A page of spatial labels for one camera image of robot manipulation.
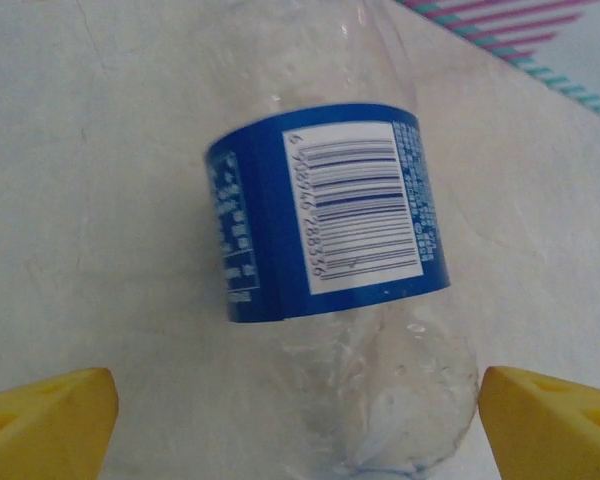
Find small clear bottle blue label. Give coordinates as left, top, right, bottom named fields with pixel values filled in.
left=202, top=0, right=481, bottom=480

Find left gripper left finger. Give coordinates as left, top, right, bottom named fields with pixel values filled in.
left=0, top=368, right=120, bottom=480

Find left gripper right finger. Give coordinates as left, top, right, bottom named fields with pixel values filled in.
left=479, top=366, right=600, bottom=480

